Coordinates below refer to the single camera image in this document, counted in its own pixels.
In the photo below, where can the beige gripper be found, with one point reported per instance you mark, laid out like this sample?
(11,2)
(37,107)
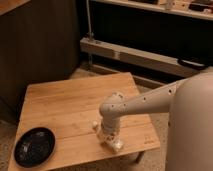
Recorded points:
(109,129)

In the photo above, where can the white plastic bottle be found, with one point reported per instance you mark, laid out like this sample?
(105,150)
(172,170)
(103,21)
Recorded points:
(115,145)

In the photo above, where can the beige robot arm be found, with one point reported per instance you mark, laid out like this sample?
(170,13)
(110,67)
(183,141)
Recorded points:
(188,105)

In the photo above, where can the black ceramic bowl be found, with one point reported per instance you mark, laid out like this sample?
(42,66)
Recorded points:
(34,147)

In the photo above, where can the wooden table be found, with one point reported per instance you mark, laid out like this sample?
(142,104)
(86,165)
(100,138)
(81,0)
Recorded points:
(69,108)

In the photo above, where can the grey metal beam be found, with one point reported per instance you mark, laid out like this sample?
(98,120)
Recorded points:
(138,57)

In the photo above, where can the metal pole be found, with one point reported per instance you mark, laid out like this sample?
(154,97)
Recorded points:
(90,32)

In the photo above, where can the wooden shelf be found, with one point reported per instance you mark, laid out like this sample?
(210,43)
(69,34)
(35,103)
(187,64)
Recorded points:
(157,8)

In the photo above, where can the wooden corner cabinet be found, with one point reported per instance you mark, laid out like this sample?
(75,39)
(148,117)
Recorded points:
(8,5)

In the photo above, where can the black handle object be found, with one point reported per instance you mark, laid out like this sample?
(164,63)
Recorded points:
(191,65)

